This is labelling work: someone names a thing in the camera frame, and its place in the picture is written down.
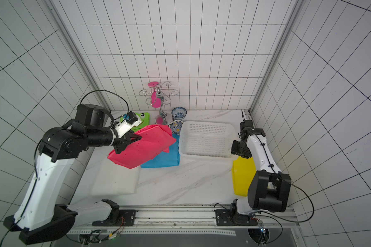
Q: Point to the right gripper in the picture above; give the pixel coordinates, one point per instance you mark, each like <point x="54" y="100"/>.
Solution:
<point x="237" y="148"/>

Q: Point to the white plastic perforated basket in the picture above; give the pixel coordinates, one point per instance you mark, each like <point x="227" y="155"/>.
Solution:
<point x="207" y="140"/>

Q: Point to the pink wine glass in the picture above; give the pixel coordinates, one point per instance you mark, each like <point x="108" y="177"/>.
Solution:
<point x="156" y="94"/>

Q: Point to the yellow folded raincoat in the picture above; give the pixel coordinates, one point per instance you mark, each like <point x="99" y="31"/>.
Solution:
<point x="243" y="171"/>

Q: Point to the blue patterned ceramic bowl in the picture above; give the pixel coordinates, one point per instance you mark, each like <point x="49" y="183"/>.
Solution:
<point x="179" y="113"/>

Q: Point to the pink bunny raincoat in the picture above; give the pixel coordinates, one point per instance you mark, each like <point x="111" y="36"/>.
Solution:
<point x="155" y="139"/>

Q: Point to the silver wire cup stand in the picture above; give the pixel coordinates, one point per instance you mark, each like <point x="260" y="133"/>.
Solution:
<point x="161" y="119"/>

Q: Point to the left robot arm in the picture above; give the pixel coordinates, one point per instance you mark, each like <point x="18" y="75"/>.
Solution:
<point x="40" y="218"/>

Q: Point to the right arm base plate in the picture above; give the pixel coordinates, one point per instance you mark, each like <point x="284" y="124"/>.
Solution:
<point x="238" y="217"/>

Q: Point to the blue patterned ceramic cup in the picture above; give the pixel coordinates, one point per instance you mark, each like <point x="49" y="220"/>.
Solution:
<point x="176" y="126"/>

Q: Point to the green frog folded raincoat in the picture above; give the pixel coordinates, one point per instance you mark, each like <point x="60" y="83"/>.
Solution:
<point x="145" y="119"/>

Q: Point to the blue folded raincoat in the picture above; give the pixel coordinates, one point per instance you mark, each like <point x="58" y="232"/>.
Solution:
<point x="165" y="159"/>

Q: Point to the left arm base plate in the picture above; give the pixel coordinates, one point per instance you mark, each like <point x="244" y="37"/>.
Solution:
<point x="118" y="218"/>

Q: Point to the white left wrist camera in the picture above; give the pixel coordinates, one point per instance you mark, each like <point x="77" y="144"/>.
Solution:
<point x="125" y="125"/>

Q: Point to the electronics wiring bundle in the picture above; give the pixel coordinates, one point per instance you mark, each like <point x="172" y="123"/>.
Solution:
<point x="102" y="236"/>

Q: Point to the aluminium mounting rail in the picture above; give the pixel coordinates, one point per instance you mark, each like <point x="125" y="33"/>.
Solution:
<point x="205" y="219"/>

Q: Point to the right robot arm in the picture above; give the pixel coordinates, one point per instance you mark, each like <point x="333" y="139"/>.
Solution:
<point x="269" y="189"/>

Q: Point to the white folded raincoat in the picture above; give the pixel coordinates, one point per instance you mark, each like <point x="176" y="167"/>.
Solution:
<point x="115" y="180"/>

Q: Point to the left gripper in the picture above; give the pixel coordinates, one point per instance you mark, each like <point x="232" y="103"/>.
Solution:
<point x="124" y="140"/>

